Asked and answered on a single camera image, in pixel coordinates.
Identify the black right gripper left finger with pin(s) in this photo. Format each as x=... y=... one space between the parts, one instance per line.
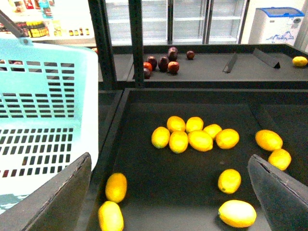
x=56 y=205

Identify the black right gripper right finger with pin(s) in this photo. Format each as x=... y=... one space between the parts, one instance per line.
x=283 y=199

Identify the yellow lemon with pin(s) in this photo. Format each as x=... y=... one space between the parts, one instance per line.
x=200 y=140
x=268 y=140
x=110 y=217
x=229 y=181
x=176 y=123
x=178 y=142
x=237 y=213
x=227 y=138
x=213 y=130
x=116 y=187
x=194 y=123
x=160 y=137
x=280 y=158

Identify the light blue plastic basket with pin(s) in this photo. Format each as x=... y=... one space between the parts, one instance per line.
x=48 y=113

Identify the black produce tray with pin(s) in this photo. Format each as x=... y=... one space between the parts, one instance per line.
x=179 y=192

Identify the black tray divider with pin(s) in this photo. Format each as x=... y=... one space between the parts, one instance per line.
x=267 y=59
x=230 y=64

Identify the black fruit display shelf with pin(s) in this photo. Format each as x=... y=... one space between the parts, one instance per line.
x=119 y=38

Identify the dark red plum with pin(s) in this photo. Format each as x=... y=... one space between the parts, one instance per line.
x=163 y=64
x=147 y=73
x=153 y=61
x=190 y=55
x=172 y=54

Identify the white chest freezer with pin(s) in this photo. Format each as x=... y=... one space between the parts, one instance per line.
x=276 y=25

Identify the grocery shelf with goods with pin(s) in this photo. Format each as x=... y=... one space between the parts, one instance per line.
x=60 y=22

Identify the glass door refrigerator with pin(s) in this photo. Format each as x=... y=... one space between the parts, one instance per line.
x=193 y=21

